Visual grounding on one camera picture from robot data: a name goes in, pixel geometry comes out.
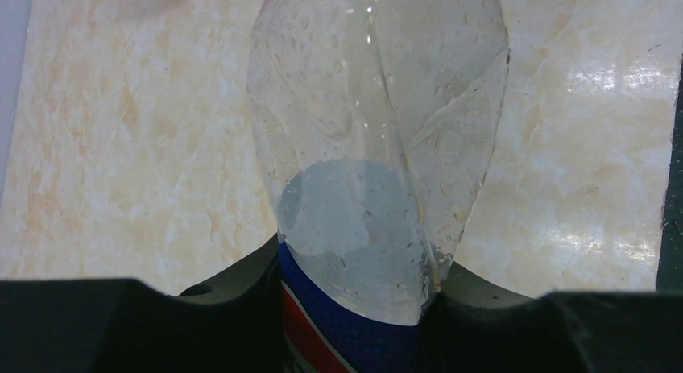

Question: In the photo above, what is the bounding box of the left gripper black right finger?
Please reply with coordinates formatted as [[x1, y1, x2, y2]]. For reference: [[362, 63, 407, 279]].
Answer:
[[418, 264, 682, 372]]

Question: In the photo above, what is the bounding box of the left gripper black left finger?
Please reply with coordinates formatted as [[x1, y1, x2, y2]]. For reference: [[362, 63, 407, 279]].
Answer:
[[1, 238, 282, 372]]

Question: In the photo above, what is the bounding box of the clear bottle blue label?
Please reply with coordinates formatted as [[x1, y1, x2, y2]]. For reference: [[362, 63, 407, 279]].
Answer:
[[246, 0, 510, 372]]

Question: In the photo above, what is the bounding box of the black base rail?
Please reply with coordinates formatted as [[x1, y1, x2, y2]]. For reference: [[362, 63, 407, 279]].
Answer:
[[656, 67, 682, 292]]

